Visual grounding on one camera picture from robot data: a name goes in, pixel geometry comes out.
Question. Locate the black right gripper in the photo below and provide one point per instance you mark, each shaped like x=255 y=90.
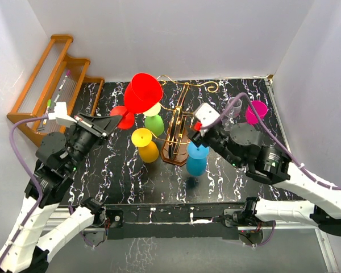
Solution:
x=199 y=138

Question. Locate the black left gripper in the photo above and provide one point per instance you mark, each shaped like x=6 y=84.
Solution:
x=101 y=127

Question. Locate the clear wine glass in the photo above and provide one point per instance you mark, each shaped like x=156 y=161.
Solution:
x=228 y=119

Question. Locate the gold wire wine glass rack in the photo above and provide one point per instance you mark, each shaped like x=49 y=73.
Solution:
x=174 y=149

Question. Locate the red wine glass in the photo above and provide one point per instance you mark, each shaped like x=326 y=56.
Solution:
x=142 y=93

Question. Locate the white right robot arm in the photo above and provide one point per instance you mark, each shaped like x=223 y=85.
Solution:
x=242 y=146

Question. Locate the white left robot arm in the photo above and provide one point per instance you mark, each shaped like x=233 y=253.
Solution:
x=27 y=249

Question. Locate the blue wine glass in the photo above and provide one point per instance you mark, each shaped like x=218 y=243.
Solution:
x=197 y=159

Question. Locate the green wine glass cream base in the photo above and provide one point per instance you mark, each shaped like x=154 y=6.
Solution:
x=153 y=121

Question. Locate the orange wine glass yellow base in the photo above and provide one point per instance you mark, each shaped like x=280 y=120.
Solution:
x=147 y=149

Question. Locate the wooden tiered shelf rack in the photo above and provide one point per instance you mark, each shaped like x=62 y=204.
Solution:
x=46 y=78

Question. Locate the green capped marker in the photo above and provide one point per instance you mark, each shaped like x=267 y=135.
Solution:
x=47 y=110

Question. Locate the purple capped marker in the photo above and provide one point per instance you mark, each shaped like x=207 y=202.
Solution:
x=64 y=80

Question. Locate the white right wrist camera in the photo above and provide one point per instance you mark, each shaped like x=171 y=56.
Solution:
x=206 y=114

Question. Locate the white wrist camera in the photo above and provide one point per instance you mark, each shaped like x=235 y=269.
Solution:
x=206 y=114
x=61 y=113

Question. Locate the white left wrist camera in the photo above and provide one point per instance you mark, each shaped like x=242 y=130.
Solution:
x=61 y=113

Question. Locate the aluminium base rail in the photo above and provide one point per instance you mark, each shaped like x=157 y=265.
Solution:
x=185 y=222

